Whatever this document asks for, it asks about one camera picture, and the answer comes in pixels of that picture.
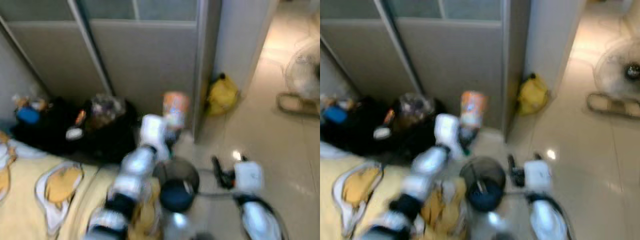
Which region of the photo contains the black mesh waste bin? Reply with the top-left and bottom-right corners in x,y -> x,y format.
460,156 -> 507,213
152,157 -> 201,213

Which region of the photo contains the clear plastic bag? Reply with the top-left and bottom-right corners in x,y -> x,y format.
90,94 -> 126,128
400,93 -> 436,128

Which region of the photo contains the yellow plastic bag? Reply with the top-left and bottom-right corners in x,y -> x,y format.
206,73 -> 240,117
517,73 -> 550,116

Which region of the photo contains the grey sliding door wardrobe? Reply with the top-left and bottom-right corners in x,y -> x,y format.
0,0 -> 223,143
320,0 -> 531,143

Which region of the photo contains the black rubbish bag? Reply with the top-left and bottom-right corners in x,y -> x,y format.
320,95 -> 448,166
10,95 -> 142,165

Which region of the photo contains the yellow printed bedsheet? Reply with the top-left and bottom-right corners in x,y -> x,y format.
320,152 -> 468,240
0,129 -> 163,240

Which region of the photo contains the blue packet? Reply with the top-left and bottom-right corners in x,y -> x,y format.
16,106 -> 41,125
323,105 -> 348,124

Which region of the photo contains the white floor fan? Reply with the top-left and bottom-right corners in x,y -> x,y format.
586,37 -> 640,120
276,40 -> 321,118

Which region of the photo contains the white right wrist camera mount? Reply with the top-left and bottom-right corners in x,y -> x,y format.
524,159 -> 553,195
234,161 -> 265,196

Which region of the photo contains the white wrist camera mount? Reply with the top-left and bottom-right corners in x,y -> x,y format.
139,114 -> 171,161
524,159 -> 553,195
434,114 -> 463,160
234,161 -> 265,196

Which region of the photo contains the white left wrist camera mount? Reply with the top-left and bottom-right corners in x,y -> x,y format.
434,114 -> 463,160
139,114 -> 171,161

